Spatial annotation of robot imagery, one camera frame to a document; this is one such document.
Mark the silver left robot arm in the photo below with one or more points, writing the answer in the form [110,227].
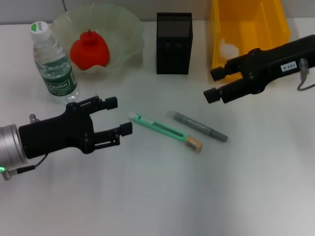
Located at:
[11,146]

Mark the black mesh pen holder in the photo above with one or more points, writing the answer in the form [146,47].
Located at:
[173,44]

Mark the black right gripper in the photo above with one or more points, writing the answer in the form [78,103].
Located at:
[280,61]

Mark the tan eraser block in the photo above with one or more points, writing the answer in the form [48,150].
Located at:
[194,145]

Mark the yellow plastic bin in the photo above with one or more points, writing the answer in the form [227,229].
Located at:
[246,24]

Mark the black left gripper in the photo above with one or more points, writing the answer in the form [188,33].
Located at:
[54,132]

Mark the clear green-label water bottle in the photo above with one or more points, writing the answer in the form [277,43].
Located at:
[55,66]

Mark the green white pen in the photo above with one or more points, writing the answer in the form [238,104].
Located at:
[157,126]

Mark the red orange fruit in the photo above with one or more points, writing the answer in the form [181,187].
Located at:
[89,51]

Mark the green glass fruit plate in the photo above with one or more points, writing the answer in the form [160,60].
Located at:
[123,37]

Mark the white paper ball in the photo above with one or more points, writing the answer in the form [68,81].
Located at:
[229,49]

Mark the grey marker pen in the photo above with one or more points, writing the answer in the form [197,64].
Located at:
[197,125]

